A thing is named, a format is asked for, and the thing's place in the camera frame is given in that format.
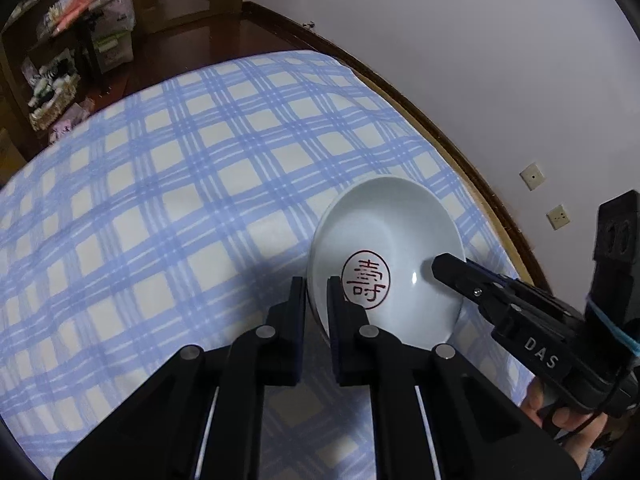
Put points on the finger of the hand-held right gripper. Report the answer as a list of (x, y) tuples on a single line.
[(457, 275)]

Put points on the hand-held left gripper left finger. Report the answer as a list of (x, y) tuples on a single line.
[(299, 332)]

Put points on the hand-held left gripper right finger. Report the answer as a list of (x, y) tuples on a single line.
[(336, 332)]

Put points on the white bowl with red character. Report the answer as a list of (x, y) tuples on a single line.
[(390, 225)]

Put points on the person's right forearm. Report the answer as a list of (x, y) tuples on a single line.
[(597, 470)]

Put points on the person's right hand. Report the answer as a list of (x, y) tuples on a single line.
[(570, 417)]

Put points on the blue checked blanket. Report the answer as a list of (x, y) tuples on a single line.
[(150, 210)]

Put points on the pink packets on floor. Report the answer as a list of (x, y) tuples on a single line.
[(70, 122)]

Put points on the clear plastic storage box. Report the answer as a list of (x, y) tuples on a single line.
[(112, 52)]

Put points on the wicker basket with socks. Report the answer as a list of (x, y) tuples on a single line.
[(52, 100)]

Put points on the round wooden side table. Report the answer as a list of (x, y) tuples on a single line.
[(85, 55)]

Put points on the pink packet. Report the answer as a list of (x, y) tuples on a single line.
[(75, 12)]

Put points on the cream wall socket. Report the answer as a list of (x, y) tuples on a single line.
[(558, 216), (531, 176)]

